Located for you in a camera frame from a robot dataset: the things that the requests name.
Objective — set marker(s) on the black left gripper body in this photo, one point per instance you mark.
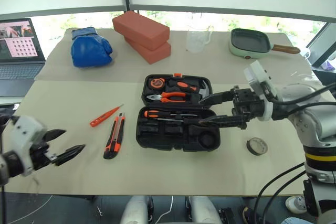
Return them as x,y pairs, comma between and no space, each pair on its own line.
42,155

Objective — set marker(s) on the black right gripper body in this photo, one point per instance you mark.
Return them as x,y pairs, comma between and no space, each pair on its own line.
246,103

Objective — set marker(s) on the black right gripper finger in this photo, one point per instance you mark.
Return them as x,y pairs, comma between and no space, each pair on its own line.
223,121
218,97

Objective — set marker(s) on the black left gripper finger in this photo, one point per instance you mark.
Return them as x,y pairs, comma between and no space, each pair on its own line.
69,153
53,134

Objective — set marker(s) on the black electrical tape roll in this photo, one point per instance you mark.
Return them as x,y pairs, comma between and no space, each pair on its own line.
250,148

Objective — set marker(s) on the black orange utility knife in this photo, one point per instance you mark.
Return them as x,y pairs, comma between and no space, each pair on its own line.
114,136

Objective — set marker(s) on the orange voltage tester pen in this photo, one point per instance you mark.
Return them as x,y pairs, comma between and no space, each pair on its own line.
103,117

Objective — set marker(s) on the black plastic tool case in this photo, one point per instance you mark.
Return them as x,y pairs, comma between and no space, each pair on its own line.
157,140

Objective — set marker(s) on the beige paper table cover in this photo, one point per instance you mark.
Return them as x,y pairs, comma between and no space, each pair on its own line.
183,66
170,171

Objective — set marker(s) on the clear measuring jug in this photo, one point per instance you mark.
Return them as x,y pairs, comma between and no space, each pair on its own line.
195,41

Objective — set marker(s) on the green electric frying pan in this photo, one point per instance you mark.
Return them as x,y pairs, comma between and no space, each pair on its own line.
249,41

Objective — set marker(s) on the orange black tape measure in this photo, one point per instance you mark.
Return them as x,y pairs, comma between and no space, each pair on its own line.
157,83

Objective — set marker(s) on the dark grey laptop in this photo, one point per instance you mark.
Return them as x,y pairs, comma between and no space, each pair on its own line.
18,72

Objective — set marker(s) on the red brick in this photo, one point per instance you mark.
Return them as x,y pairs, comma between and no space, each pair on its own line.
156,53
141,26

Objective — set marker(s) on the white mug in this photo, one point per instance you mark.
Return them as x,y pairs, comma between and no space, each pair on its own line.
305,52

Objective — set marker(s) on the silver left robot leg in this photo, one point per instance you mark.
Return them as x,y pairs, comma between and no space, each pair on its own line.
135,211

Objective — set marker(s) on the silver robot leg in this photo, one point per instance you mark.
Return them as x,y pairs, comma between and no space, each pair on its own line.
135,211
203,211

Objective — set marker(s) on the silver right robot leg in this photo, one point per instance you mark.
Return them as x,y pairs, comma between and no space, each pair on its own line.
203,211

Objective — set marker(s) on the blue boxing glove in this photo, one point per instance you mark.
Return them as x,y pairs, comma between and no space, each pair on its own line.
90,49

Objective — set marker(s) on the black shoe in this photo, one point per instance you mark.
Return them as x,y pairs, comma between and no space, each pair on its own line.
248,216

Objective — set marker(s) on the white sneaker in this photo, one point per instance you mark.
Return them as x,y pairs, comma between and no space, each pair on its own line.
295,204

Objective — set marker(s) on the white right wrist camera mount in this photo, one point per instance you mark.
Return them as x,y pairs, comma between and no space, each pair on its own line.
258,77

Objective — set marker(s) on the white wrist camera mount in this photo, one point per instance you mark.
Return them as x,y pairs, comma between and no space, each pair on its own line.
25,132
258,77

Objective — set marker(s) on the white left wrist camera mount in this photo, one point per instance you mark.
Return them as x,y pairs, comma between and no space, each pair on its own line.
25,132

